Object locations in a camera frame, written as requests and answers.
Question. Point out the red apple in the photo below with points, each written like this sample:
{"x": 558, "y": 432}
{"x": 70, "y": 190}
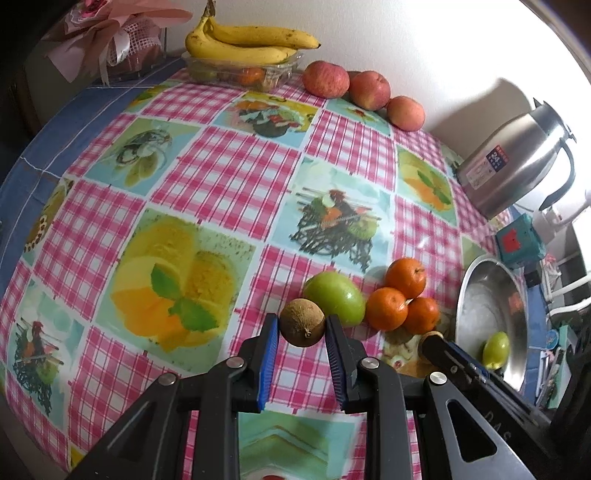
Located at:
{"x": 369, "y": 90}
{"x": 325, "y": 78}
{"x": 405, "y": 113}

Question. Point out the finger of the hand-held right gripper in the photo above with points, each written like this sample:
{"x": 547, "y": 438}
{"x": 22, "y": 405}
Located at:
{"x": 466, "y": 364}

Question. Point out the white shelf rack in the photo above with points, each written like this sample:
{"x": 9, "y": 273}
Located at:
{"x": 568, "y": 290}

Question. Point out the dark brown kiwi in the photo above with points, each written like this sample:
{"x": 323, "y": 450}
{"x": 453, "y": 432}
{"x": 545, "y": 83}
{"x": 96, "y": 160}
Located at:
{"x": 302, "y": 325}

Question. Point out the teal square box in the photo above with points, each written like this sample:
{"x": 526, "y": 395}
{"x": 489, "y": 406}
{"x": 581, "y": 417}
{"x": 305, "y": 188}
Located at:
{"x": 519, "y": 242}

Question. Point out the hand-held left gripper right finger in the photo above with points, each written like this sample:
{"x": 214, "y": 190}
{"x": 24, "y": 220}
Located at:
{"x": 334, "y": 360}

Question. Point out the clear plastic fruit container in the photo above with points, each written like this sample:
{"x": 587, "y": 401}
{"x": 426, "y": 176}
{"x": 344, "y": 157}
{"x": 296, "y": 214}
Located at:
{"x": 240, "y": 76}

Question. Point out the small green jujube fruit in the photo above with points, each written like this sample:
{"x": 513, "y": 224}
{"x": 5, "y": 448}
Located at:
{"x": 496, "y": 348}

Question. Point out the black power adapter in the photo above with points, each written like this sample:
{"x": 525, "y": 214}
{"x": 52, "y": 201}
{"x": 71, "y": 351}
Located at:
{"x": 533, "y": 278}

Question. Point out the pink flower bouquet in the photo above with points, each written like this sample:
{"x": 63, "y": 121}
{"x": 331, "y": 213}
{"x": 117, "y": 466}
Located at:
{"x": 92, "y": 32}

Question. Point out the yellow banana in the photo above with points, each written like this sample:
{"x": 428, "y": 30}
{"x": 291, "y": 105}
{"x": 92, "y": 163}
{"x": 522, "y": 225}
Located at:
{"x": 268, "y": 37}
{"x": 231, "y": 53}

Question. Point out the stainless steel basin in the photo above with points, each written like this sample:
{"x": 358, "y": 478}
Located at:
{"x": 480, "y": 300}

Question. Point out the large green jujube fruit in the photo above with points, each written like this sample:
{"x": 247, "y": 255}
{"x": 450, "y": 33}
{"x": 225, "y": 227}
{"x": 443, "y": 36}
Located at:
{"x": 334, "y": 295}

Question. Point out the pink checkered printed tablecloth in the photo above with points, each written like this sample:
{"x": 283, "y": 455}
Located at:
{"x": 231, "y": 184}

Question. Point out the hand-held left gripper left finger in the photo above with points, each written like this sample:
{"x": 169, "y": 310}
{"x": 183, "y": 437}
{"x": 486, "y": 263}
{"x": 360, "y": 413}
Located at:
{"x": 270, "y": 360}

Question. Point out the orange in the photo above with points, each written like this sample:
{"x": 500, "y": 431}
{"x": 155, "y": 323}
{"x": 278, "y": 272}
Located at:
{"x": 405, "y": 277}
{"x": 387, "y": 308}
{"x": 422, "y": 314}

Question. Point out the stainless steel thermos jug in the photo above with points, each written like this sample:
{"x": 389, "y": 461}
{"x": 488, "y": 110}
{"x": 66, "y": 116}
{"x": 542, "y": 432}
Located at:
{"x": 508, "y": 157}

